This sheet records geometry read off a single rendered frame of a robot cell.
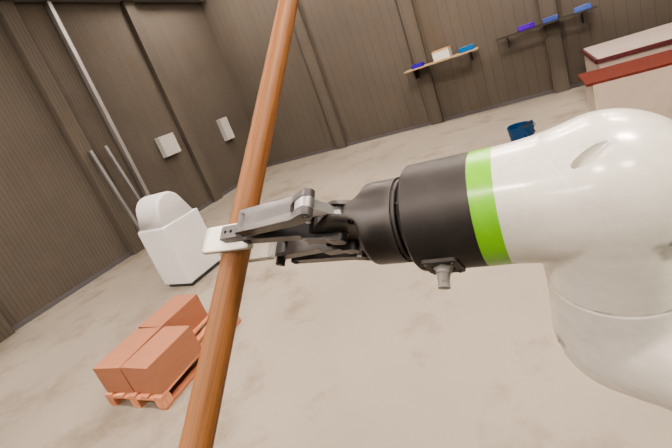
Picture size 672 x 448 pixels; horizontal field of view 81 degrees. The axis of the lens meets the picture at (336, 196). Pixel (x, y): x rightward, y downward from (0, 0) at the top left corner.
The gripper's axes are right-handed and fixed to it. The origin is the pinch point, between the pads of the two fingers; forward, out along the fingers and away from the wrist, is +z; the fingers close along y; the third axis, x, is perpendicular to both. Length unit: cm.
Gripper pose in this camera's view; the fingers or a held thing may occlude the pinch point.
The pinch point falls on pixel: (239, 243)
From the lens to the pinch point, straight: 46.0
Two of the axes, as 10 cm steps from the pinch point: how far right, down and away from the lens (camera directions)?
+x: 0.8, -8.9, 4.5
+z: -8.6, 1.7, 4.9
